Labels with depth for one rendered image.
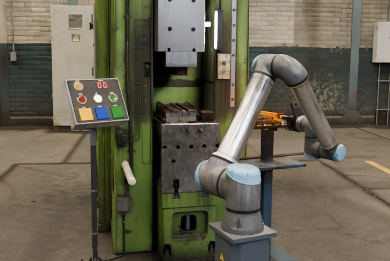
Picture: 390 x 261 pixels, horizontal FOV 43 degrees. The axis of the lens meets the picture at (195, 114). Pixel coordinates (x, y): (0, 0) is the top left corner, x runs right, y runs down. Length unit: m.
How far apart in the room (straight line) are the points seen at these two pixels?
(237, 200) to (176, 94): 1.66
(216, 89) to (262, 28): 6.05
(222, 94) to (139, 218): 1.01
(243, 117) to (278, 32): 7.15
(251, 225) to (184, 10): 1.54
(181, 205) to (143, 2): 1.33
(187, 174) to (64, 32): 5.70
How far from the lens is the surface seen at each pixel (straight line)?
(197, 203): 3.28
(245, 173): 2.12
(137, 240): 3.50
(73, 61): 8.54
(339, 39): 9.80
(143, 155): 3.34
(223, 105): 3.39
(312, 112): 2.48
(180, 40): 3.16
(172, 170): 3.18
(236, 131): 2.31
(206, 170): 2.28
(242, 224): 2.16
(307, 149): 2.76
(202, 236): 3.39
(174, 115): 3.18
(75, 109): 2.87
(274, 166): 3.10
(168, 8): 3.16
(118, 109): 2.98
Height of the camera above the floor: 1.37
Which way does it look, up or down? 7 degrees down
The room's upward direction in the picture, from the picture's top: 1 degrees clockwise
